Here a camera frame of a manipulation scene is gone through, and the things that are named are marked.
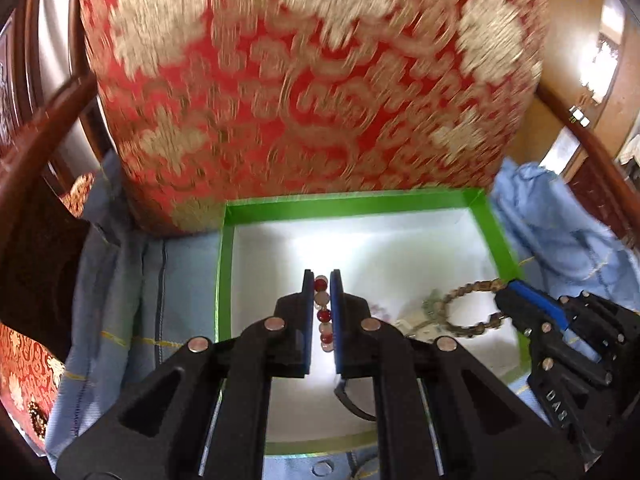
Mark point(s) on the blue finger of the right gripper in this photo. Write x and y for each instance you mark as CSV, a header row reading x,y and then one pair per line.
x,y
541,301

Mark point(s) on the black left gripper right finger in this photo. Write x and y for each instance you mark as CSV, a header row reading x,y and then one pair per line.
x,y
440,414

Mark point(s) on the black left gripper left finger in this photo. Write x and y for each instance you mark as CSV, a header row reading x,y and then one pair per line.
x,y
203,413

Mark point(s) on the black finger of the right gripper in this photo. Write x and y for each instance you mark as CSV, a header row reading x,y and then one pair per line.
x,y
546,339

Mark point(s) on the green jade charm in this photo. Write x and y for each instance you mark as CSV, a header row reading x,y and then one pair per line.
x,y
433,307

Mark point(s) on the white wristwatch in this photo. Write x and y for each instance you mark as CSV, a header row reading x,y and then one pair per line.
x,y
417,326

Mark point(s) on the black fitness band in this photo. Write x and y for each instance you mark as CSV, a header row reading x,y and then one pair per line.
x,y
342,396

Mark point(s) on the blue patterned cloth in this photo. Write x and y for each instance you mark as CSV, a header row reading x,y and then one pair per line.
x,y
138,298

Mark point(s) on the green cardboard box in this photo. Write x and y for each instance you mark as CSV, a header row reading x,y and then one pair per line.
x,y
392,250

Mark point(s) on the red gold brocade cushion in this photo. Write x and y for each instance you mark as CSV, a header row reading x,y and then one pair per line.
x,y
209,101

